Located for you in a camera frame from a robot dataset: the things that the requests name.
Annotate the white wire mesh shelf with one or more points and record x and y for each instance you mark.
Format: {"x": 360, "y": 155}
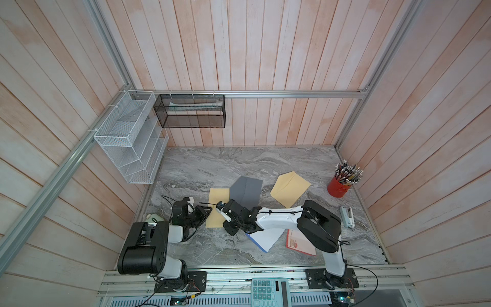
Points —
{"x": 131, "y": 136}

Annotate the green tape dispenser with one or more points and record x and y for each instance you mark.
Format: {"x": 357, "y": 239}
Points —
{"x": 154, "y": 218}

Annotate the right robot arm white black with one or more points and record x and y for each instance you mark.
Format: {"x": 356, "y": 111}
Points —
{"x": 320, "y": 226}

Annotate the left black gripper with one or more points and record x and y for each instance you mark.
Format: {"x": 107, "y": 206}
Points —
{"x": 202, "y": 213}

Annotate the grey envelope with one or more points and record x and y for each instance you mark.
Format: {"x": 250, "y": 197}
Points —
{"x": 246, "y": 191}

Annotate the bundle of pencils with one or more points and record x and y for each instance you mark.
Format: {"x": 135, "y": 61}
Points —
{"x": 347, "y": 174}

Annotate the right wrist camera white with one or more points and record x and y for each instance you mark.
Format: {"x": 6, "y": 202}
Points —
{"x": 224, "y": 211}

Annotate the white stapler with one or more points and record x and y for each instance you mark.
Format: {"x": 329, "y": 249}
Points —
{"x": 347, "y": 217}

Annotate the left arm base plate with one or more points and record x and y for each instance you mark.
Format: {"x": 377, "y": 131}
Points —
{"x": 189, "y": 281}

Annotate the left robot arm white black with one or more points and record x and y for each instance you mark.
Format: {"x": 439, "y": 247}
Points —
{"x": 145, "y": 249}

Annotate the black mesh basket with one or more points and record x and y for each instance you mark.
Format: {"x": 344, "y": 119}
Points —
{"x": 191, "y": 111}

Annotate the blue bordered letter paper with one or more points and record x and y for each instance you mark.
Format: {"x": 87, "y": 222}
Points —
{"x": 266, "y": 239}

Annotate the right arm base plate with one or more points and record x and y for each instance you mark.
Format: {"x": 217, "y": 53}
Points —
{"x": 321, "y": 279}

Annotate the red bordered card right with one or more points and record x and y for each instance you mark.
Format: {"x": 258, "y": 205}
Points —
{"x": 297, "y": 241}

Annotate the teal calculator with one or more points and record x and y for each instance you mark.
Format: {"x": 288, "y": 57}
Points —
{"x": 271, "y": 292}

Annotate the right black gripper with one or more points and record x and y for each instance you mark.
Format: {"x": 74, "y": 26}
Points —
{"x": 228, "y": 229}

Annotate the red pencil cup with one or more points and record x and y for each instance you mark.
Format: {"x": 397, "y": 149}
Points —
{"x": 336, "y": 189}

